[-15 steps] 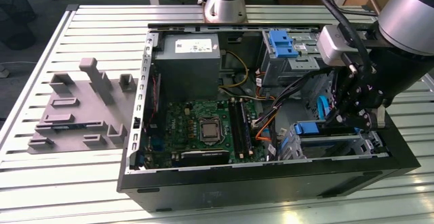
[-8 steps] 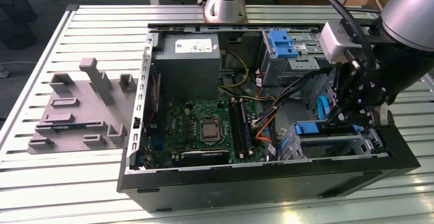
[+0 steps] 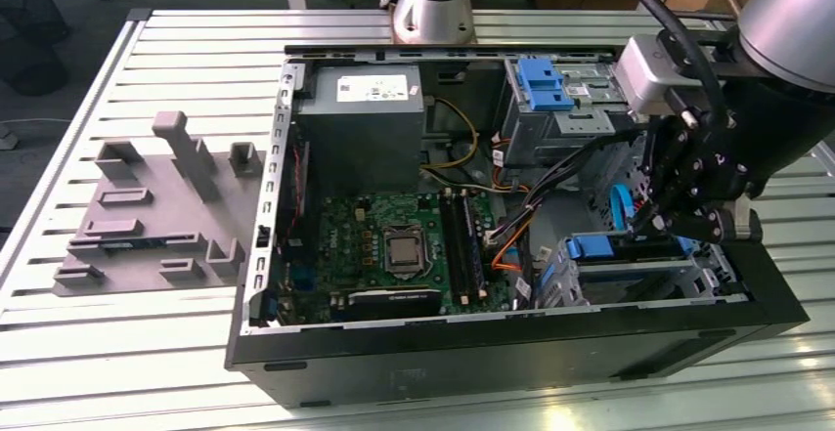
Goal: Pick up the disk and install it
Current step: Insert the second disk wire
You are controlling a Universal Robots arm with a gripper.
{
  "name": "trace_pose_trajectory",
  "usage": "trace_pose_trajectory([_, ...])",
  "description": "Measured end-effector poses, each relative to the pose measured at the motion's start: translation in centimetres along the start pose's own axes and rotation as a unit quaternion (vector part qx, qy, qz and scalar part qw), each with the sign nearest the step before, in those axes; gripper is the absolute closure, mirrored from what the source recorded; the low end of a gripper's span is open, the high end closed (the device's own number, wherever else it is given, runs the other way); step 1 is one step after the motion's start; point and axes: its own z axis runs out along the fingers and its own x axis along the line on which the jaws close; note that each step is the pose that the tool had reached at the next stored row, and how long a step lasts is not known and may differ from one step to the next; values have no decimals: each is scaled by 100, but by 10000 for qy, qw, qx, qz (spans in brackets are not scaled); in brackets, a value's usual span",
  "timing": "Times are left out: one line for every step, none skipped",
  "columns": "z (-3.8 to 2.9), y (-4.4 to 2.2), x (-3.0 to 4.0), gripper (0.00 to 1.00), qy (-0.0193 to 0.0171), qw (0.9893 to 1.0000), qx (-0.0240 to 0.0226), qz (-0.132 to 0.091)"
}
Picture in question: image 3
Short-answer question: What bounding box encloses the silver drive cage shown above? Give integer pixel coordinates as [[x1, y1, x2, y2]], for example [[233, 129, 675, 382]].
[[500, 54, 653, 169]]

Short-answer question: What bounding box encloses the silver CPU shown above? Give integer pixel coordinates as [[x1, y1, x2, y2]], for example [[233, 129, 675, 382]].
[[389, 237, 425, 265]]

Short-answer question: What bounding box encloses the black graphics card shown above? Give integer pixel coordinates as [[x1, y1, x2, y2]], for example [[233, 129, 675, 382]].
[[344, 286, 447, 323]]

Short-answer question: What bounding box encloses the black mesh bin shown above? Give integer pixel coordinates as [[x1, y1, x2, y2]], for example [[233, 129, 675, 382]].
[[0, 0, 73, 98]]

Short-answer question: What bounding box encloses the yellow black power wire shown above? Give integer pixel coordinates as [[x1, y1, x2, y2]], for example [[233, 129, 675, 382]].
[[421, 98, 483, 174]]

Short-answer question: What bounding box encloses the white grey wire bundle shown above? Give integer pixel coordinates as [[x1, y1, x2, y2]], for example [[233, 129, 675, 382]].
[[420, 165, 534, 195]]

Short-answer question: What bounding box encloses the black PC case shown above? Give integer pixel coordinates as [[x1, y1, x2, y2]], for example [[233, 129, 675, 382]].
[[224, 43, 810, 408]]

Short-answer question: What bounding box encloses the black RAM stick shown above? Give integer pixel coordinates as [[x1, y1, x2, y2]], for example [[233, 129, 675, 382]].
[[459, 190, 490, 300], [440, 187, 474, 306]]

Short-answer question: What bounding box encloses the green motherboard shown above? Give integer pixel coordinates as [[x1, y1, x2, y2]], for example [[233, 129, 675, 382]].
[[280, 191, 518, 327]]

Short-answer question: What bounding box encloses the red black twisted wire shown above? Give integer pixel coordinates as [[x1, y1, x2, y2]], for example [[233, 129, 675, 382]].
[[292, 141, 311, 221]]

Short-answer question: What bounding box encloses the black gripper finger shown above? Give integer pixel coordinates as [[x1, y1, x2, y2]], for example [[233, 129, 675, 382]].
[[630, 112, 699, 237], [658, 191, 737, 244]]

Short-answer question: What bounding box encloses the silver disk bay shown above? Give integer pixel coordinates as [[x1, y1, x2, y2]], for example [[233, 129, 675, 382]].
[[540, 229, 730, 306]]

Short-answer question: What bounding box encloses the hard disk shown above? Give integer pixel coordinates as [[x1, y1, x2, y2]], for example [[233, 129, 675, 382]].
[[540, 233, 697, 305]]

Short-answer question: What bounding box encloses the blue plastic latch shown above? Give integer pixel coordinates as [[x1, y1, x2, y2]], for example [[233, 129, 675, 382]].
[[515, 59, 578, 112]]

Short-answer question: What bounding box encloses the blue data wire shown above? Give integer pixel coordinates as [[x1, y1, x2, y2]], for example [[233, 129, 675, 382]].
[[610, 184, 639, 233]]

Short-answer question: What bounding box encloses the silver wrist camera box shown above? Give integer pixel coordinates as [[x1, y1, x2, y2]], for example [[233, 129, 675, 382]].
[[616, 35, 713, 114]]

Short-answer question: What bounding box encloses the grey power supply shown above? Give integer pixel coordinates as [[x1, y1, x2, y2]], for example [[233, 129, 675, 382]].
[[293, 64, 429, 195]]

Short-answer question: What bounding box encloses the grey parts rack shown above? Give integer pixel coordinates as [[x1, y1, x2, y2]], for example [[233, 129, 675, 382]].
[[51, 110, 269, 298]]

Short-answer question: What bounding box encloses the black case fan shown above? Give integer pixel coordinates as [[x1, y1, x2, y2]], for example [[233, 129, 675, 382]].
[[278, 120, 323, 259]]

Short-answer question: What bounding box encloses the black sleeved cable bundle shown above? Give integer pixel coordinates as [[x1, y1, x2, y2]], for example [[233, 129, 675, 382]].
[[519, 127, 651, 220]]

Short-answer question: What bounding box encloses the orange wire white tag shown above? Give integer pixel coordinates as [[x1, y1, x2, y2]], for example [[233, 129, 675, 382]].
[[488, 130, 522, 194]]

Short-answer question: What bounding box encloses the CPU socket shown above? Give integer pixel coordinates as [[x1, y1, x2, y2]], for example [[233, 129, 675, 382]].
[[380, 224, 433, 278]]

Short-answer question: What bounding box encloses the white cable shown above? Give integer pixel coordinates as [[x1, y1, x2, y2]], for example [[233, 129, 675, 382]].
[[0, 116, 71, 127]]

